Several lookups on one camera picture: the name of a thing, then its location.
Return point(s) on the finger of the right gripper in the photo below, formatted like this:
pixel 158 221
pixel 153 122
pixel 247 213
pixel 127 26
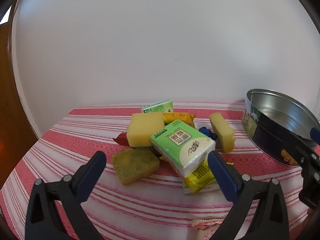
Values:
pixel 292 142
pixel 315 135

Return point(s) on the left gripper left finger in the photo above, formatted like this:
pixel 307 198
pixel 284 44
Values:
pixel 43 220

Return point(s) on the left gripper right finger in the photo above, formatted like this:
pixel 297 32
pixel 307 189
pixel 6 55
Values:
pixel 270 220

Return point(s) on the pink blossom snack packet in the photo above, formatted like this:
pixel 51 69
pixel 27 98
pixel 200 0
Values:
pixel 206 227

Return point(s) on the blue cloth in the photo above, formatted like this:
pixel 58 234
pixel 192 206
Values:
pixel 208 133

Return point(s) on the worn green speckled sponge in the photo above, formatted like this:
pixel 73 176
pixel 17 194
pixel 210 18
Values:
pixel 132 165

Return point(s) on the red snack packet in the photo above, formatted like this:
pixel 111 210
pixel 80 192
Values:
pixel 121 139

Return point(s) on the large green tissue pack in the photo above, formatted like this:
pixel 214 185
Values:
pixel 184 147

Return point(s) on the yellow sponge green backing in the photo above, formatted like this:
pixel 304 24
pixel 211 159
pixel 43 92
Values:
pixel 142 126

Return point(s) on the orange yellow snack packet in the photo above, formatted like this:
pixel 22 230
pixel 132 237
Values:
pixel 184 117

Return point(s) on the small green tissue pack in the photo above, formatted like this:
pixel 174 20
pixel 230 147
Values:
pixel 164 106

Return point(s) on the round metal cookie tin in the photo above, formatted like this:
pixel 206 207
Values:
pixel 270 115

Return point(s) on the brown wooden door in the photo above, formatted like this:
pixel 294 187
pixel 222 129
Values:
pixel 16 134

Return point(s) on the pink striped bed cover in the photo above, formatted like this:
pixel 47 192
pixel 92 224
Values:
pixel 151 208

